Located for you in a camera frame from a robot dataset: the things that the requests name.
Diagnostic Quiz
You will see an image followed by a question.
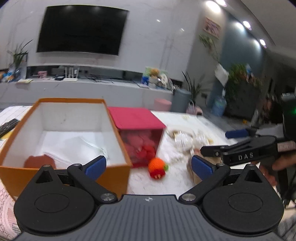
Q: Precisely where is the person right hand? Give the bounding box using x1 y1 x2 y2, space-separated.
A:
259 153 296 186

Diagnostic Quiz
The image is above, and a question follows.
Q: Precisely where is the blue water bottle jug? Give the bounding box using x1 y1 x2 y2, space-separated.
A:
211 96 227 117

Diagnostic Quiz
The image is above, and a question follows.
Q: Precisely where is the clear plastic bag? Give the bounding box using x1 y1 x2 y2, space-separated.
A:
166 128 214 156

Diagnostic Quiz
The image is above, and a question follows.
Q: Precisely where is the dark cabinet with plants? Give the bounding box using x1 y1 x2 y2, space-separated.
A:
225 64 264 121

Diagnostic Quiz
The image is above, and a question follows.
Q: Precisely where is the orange cardboard box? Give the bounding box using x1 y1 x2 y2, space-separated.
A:
1 98 132 197

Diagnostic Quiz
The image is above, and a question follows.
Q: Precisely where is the orange crochet toy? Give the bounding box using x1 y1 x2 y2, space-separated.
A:
147 158 169 179

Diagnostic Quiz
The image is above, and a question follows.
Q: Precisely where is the tall leafy floor plant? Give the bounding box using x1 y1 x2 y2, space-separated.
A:
182 72 209 105

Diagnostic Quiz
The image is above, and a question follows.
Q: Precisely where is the grey pedal trash can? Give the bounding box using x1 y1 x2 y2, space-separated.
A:
171 89 191 113

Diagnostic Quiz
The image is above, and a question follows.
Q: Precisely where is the white hanging cloth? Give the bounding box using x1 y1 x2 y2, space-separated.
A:
215 63 229 87

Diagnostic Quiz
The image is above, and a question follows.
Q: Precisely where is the pink waste bin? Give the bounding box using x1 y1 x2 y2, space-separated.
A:
154 98 171 111

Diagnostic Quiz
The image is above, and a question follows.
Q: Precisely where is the red lidded clear box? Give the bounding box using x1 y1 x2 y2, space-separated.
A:
108 107 166 168

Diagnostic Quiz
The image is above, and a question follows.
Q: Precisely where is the black remote control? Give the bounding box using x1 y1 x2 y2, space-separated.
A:
0 118 20 138

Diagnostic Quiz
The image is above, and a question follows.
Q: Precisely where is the teddy bear decoration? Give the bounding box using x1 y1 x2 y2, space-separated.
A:
149 68 160 78

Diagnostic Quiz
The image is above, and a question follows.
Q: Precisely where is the white wifi router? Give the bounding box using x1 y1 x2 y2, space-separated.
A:
63 67 80 82

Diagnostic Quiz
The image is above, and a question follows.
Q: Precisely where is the green potted plant left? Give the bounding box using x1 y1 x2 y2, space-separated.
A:
7 39 33 80

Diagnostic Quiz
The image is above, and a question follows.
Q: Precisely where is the framed wall picture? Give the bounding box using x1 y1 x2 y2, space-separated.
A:
203 18 221 39

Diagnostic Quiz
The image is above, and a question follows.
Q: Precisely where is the black wall television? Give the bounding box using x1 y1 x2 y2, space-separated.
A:
37 4 129 56

